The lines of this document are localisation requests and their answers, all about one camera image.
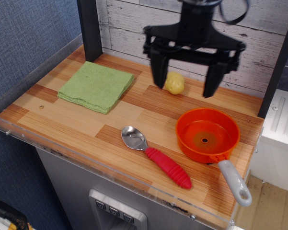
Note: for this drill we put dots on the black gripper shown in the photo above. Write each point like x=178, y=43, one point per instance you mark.
x=193, y=39

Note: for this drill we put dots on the orange pan with grey handle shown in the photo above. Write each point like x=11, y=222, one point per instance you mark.
x=209, y=136

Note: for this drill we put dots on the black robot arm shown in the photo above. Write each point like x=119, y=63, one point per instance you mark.
x=193, y=39

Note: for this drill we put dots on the green folded cloth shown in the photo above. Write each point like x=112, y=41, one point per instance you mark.
x=96, y=87

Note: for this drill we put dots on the yellow toy potato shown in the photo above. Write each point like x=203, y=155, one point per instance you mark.
x=174, y=83

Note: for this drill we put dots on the white side unit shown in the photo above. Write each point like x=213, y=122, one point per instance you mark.
x=270, y=159

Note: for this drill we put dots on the grey cabinet under table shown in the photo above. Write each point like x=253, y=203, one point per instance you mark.
x=73, y=182

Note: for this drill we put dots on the silver dispenser button panel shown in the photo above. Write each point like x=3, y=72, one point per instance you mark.
x=111, y=214

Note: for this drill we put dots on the clear acrylic table guard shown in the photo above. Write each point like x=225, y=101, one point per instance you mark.
x=34, y=66

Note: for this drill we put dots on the black and yellow object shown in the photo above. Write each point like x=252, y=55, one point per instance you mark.
x=12, y=219

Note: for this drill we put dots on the dark right upright post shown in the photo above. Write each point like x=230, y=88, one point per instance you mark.
x=275, y=78

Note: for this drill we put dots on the dark upright post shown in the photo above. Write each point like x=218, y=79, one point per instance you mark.
x=275, y=78
x=90, y=29

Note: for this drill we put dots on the spoon with red handle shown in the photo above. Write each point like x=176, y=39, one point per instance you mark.
x=134, y=139

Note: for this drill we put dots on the dark left upright post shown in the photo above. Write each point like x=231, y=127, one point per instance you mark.
x=90, y=29

